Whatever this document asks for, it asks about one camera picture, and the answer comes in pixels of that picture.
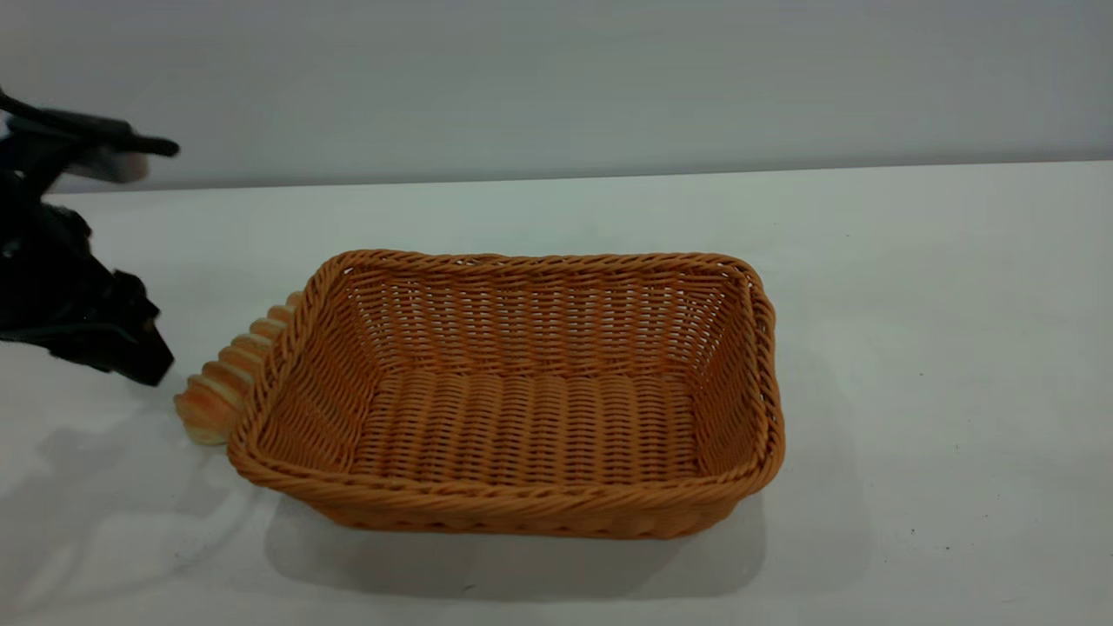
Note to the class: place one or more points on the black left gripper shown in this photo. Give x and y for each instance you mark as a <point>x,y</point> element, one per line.
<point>48,269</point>

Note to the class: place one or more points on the striped spiral bread roll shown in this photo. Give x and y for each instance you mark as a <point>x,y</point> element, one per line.
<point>213,396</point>

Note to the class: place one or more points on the orange wicker basket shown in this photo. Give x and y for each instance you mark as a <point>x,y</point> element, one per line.
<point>522,426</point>

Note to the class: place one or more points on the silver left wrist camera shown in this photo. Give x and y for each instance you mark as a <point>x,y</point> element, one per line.
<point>96,143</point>

